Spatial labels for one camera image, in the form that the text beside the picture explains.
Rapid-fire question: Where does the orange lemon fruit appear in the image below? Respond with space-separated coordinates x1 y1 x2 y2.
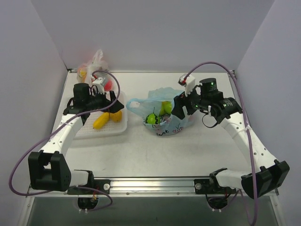
110 110 122 122

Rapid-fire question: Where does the green apple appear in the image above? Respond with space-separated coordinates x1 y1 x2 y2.
159 101 172 116

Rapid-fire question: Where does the yellow banana bunch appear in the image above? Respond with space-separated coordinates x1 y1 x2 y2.
93 112 110 129

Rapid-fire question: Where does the light blue plastic bag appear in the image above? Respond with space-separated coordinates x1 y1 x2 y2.
126 87 196 137

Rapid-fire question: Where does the green watermelon ball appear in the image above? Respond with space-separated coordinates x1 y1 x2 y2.
145 113 160 125

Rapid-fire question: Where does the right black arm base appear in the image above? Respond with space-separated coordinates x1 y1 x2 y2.
194 178 236 195

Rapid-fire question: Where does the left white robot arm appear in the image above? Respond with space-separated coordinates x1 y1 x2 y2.
28 83 124 194

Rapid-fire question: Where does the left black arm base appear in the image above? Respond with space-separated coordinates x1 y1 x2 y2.
67 179 111 195

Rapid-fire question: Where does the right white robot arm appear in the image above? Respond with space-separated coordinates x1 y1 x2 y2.
172 75 290 199

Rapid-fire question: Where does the clear bag of fruits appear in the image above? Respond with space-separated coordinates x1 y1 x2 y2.
77 49 113 91

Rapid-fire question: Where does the white plastic basket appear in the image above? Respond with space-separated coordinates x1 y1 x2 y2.
68 89 127 139

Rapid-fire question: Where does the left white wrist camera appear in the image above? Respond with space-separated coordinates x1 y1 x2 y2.
92 77 108 94

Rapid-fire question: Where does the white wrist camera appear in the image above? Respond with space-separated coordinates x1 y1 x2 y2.
92 77 108 94
178 74 195 97

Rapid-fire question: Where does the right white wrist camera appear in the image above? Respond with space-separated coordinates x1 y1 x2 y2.
178 74 195 97

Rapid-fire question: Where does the aluminium front rail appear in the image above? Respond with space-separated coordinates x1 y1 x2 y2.
27 177 279 197

